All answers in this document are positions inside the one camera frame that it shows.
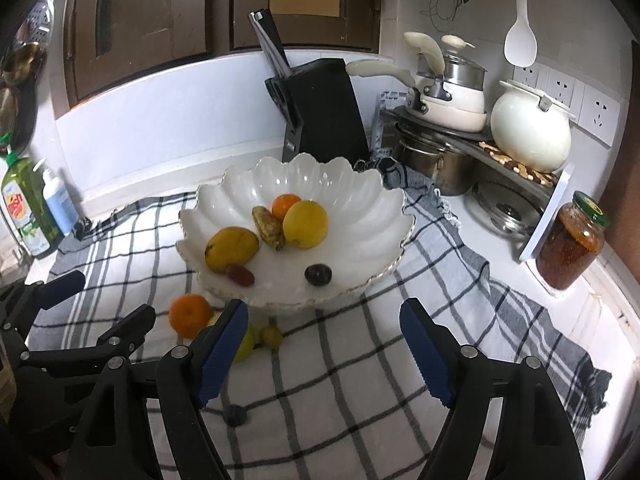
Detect white scalloped fruit bowl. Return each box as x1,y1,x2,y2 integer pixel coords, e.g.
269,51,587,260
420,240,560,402
176,154,416,315

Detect steel pot lid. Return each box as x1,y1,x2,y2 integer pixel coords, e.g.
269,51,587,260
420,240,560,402
471,180,542,237

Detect red date fruit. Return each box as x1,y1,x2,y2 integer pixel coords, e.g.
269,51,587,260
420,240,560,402
224,264,255,288

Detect white rice paddle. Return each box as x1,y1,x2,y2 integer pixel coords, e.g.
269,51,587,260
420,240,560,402
503,0,538,68

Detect steel pot with lid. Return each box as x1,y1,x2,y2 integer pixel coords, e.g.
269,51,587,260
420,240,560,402
404,32,486,91

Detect white ceramic kettle pot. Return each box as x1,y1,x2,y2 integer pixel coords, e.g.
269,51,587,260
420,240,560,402
489,79,575,174

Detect glass jar of pickle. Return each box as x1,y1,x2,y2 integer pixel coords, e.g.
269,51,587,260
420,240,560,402
535,191,610,290

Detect knife handles in block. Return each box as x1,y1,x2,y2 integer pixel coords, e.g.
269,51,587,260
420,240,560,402
248,9,292,78

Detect yellow lemon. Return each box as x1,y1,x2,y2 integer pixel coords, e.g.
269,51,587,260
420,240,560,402
282,200,329,249

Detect wall power outlets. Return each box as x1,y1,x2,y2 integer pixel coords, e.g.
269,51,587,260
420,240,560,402
513,63,620,148

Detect metal corner shelf rack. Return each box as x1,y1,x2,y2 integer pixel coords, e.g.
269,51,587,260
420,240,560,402
371,91,575,261

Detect brown spotted banana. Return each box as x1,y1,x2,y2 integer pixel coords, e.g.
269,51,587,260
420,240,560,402
252,206,285,252

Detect cream saucepan with handle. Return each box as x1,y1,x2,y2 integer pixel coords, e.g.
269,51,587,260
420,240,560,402
346,60,487,133

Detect blue white soap bottle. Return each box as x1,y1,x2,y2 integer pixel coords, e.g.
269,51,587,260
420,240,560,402
42,168,80,236

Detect black knife block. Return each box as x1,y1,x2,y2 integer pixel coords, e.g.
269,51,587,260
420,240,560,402
265,58,370,164

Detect yellow mango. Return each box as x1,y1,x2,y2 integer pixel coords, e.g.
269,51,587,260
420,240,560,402
204,226,259,274

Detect green dish soap bottle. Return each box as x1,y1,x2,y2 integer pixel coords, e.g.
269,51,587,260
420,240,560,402
1,131,63,259

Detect checkered kitchen cloth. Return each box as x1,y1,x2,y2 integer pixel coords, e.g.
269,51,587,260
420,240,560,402
28,159,611,479

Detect small brown kiwi fruit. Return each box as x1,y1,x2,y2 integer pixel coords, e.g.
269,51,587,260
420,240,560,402
259,324,283,351

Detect orange mandarin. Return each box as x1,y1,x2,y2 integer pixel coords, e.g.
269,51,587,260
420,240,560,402
168,294,214,339

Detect small orange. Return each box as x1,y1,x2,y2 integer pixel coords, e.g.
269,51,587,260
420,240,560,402
271,194,302,221

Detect large steel stockpot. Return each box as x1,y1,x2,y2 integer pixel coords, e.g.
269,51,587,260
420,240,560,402
394,122,477,196

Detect dark purple plum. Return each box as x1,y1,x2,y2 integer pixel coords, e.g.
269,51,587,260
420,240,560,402
304,263,333,287

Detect wooden window frame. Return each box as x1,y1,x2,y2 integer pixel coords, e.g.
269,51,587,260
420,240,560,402
63,0,381,106

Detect small dark green lime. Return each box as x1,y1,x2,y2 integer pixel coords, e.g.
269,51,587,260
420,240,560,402
222,404,248,428

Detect hanging metal strainer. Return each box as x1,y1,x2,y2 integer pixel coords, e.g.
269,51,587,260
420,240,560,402
13,0,53,49

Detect green apple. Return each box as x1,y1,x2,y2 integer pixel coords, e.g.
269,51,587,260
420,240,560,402
233,324,256,363

